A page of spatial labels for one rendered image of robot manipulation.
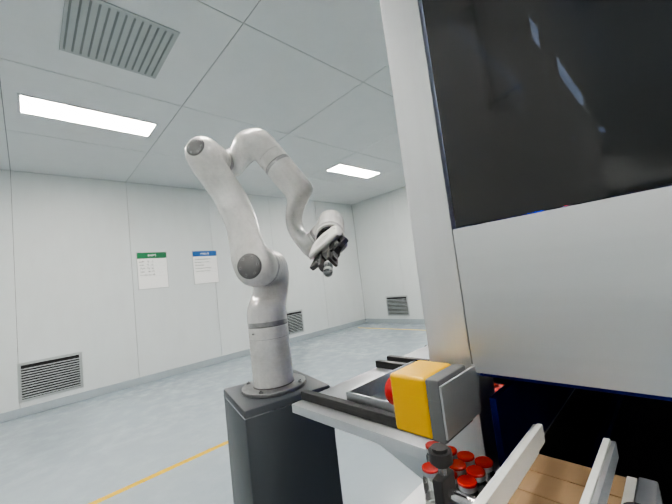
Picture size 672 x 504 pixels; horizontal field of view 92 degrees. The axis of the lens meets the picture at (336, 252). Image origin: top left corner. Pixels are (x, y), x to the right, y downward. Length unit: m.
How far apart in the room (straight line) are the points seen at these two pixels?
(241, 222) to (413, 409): 0.74
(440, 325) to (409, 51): 0.41
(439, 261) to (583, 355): 0.19
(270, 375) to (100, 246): 4.76
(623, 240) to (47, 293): 5.45
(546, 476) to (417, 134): 0.45
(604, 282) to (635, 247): 0.04
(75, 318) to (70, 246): 0.95
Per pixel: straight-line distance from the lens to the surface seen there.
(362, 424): 0.71
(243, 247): 0.97
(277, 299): 1.02
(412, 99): 0.56
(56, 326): 5.49
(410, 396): 0.45
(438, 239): 0.49
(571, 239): 0.44
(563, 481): 0.47
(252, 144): 1.08
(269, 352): 1.00
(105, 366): 5.59
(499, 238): 0.46
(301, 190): 1.00
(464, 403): 0.47
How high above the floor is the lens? 1.16
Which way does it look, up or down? 5 degrees up
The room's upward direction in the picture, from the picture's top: 7 degrees counter-clockwise
